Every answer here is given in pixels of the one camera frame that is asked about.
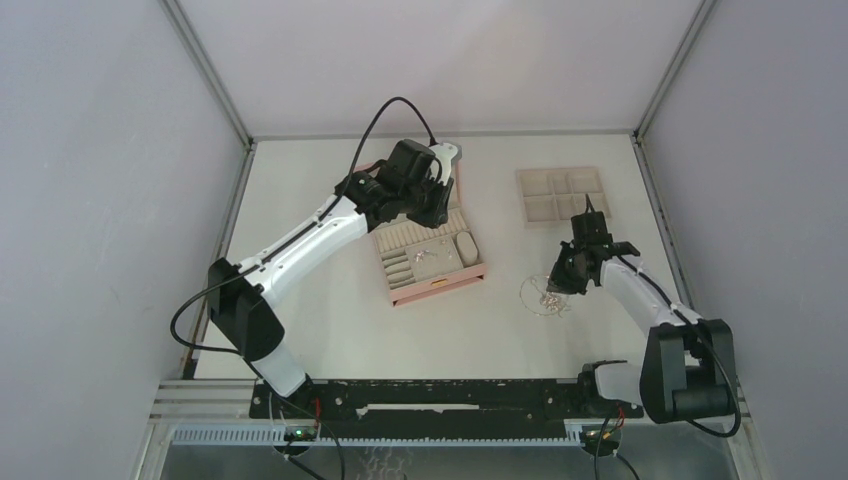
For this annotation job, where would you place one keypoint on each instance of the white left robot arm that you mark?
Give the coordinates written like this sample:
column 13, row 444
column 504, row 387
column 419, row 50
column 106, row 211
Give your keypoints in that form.
column 414, row 181

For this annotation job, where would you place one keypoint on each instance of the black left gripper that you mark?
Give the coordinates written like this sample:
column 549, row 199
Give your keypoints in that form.
column 438, row 214

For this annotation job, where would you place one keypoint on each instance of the beige divided tray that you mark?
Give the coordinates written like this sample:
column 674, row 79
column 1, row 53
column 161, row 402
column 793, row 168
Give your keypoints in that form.
column 552, row 196

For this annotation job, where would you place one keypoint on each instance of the white slotted cable duct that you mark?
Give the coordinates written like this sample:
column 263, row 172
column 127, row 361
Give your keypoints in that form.
column 266, row 435

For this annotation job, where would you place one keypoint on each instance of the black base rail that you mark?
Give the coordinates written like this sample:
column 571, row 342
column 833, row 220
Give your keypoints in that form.
column 348, row 399

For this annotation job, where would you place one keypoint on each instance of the beige oval watch pillow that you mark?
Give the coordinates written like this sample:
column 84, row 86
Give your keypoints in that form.
column 466, row 248

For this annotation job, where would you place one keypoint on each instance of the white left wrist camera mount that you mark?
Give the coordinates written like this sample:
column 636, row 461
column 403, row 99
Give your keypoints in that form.
column 447, row 155

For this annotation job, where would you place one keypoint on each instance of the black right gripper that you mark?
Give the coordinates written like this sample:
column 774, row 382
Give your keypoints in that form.
column 559, row 282

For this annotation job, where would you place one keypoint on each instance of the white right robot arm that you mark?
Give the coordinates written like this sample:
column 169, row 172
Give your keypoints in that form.
column 688, row 371

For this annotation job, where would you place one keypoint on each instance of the pink jewelry box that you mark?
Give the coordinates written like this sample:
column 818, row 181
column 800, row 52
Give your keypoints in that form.
column 419, row 262

